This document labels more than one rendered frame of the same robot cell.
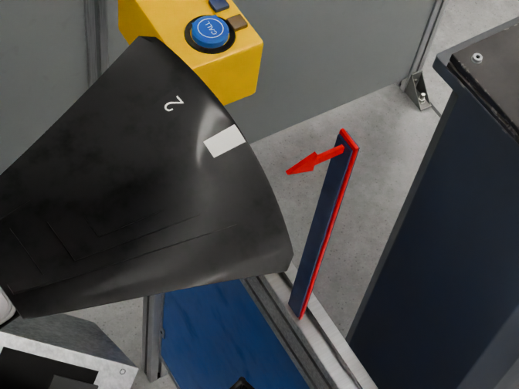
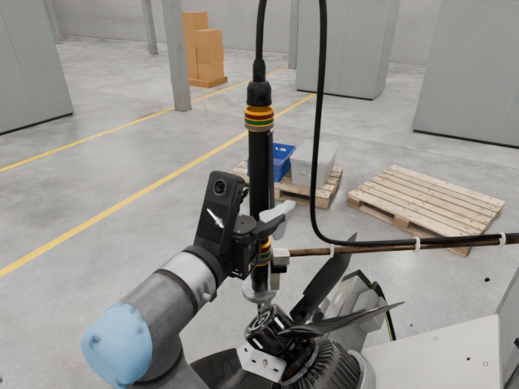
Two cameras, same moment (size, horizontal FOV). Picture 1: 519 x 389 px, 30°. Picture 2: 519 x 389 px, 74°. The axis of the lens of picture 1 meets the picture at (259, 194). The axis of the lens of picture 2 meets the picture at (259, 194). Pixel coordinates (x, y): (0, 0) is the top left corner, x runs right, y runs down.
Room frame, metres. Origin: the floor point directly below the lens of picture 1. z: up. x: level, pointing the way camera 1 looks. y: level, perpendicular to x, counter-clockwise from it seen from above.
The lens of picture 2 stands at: (0.76, 0.03, 1.95)
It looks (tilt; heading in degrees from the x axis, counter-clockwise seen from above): 30 degrees down; 161
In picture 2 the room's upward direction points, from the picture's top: straight up
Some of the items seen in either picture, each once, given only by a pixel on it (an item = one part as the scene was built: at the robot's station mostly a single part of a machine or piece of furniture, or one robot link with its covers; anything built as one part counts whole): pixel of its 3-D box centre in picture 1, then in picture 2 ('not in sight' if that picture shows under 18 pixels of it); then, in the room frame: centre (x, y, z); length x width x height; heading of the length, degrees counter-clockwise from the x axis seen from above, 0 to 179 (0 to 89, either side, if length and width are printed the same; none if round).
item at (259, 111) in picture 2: not in sight; (259, 118); (0.30, 0.20, 1.79); 0.04 x 0.04 x 0.03
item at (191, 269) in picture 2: not in sight; (188, 282); (0.42, 0.06, 1.63); 0.08 x 0.05 x 0.08; 41
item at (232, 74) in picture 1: (187, 38); not in sight; (0.75, 0.12, 1.02); 0.16 x 0.10 x 0.11; 41
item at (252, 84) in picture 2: not in sight; (259, 203); (0.30, 0.20, 1.65); 0.04 x 0.04 x 0.46
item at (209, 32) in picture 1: (209, 32); not in sight; (0.72, 0.09, 1.08); 0.04 x 0.04 x 0.02
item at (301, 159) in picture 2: not in sight; (314, 164); (-2.32, 1.76, 0.31); 0.60 x 0.42 x 0.33; 138
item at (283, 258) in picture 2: not in sight; (264, 271); (0.30, 0.21, 1.49); 0.09 x 0.07 x 0.10; 76
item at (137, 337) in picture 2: not in sight; (141, 327); (0.47, -0.01, 1.62); 0.11 x 0.08 x 0.09; 131
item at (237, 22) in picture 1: (237, 22); not in sight; (0.74, 0.06, 1.08); 0.02 x 0.02 x 0.01; 41
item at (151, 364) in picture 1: (159, 279); not in sight; (0.78, 0.14, 0.39); 0.04 x 0.04 x 0.78; 41
